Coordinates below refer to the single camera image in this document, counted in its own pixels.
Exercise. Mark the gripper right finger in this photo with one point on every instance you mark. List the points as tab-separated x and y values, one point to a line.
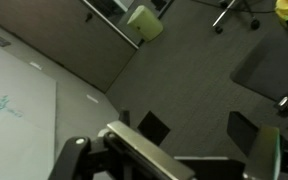
265	150

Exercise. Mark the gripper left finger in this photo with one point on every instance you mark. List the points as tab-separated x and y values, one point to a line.
150	128

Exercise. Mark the large wall whiteboard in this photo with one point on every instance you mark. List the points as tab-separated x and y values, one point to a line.
14	126

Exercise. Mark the dark floor mat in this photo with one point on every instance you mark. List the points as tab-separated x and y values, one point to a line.
270	66

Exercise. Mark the white wall outlet plate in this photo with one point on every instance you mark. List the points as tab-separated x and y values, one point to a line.
92	98
36	65

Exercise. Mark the silver chair base with casters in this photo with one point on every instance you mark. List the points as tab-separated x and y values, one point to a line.
232	10

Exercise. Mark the pale green trash bin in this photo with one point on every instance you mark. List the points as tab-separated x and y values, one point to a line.
145	23

